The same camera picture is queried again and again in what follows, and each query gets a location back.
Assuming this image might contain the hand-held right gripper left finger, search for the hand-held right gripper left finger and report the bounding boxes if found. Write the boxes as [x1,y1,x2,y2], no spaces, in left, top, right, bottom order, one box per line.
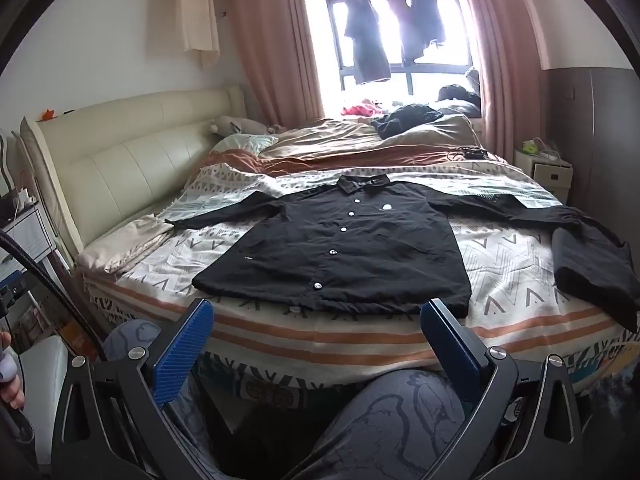
[50,299,226,480]

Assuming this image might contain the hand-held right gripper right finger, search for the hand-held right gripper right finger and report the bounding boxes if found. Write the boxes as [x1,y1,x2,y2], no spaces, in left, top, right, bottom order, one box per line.
[415,299,588,480]

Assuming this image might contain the black jacket with white buttons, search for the black jacket with white buttons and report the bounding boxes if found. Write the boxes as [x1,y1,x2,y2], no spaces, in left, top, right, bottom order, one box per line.
[165,174,626,318]

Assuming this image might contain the black clothes pile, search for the black clothes pile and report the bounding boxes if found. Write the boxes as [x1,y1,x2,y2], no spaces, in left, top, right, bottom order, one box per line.
[371,103,445,140]

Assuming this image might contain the person's left hand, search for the person's left hand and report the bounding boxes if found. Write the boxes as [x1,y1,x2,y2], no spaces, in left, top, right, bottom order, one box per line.
[0,332,26,411]

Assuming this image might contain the patterned bed sheet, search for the patterned bed sheet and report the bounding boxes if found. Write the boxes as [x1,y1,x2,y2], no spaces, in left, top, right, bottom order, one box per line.
[82,162,640,396]

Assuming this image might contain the person's grey patterned legs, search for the person's grey patterned legs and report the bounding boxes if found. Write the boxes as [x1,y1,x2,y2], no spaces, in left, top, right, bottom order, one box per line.
[300,367,476,480]

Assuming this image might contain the folded beige sheet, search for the folded beige sheet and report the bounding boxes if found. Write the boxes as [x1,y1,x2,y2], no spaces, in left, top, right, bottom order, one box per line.
[75,214,176,276]

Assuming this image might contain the folded black garment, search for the folded black garment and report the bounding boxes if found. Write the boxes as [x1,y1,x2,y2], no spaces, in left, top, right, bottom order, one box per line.
[552,227,640,335]

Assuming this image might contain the white nightstand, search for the white nightstand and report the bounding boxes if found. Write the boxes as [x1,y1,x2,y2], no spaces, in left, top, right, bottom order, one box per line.
[515,147,573,206]

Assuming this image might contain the cream leather headboard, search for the cream leather headboard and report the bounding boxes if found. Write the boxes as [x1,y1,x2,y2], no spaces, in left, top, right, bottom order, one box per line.
[19,85,248,261]

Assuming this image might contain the white bedside cabinet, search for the white bedside cabinet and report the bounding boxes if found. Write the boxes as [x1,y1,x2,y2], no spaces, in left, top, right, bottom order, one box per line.
[0,185,56,271]

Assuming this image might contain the pale green pillow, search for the pale green pillow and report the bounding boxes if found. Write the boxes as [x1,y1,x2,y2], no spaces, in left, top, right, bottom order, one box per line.
[212,134,271,153]

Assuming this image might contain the beige plush toy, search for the beige plush toy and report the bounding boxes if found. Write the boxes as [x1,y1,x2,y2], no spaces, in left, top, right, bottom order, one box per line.
[210,115,286,136]

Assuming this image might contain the beige and orange quilt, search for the beige and orange quilt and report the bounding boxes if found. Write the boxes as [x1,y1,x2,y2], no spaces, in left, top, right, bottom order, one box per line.
[190,114,506,181]

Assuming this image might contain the dark grey bundle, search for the dark grey bundle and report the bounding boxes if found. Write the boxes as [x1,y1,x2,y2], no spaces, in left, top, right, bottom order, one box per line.
[434,67,482,113]

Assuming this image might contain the red cloth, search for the red cloth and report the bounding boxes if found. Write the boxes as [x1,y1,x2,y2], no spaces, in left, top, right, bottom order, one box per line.
[340,100,388,117]

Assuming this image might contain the dark grey wardrobe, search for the dark grey wardrobe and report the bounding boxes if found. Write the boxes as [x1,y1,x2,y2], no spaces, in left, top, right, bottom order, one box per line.
[542,65,640,241]

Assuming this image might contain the dark framed window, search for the dark framed window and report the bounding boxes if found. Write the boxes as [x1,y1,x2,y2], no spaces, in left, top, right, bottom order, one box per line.
[325,0,476,96]

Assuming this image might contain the pink curtain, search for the pink curtain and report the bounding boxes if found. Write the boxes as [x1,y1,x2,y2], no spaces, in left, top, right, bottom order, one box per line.
[220,0,326,128]
[452,0,546,161]

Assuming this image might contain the hanging dark garment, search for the hanging dark garment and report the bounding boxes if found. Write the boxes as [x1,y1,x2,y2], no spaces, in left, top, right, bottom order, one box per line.
[344,0,392,85]
[387,0,447,66]

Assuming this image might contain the hanging cream cloth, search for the hanging cream cloth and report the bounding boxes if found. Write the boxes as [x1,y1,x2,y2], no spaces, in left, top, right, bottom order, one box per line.
[175,0,221,68]

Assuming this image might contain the black cable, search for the black cable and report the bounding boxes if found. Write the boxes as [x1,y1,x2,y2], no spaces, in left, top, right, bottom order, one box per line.
[0,231,108,361]

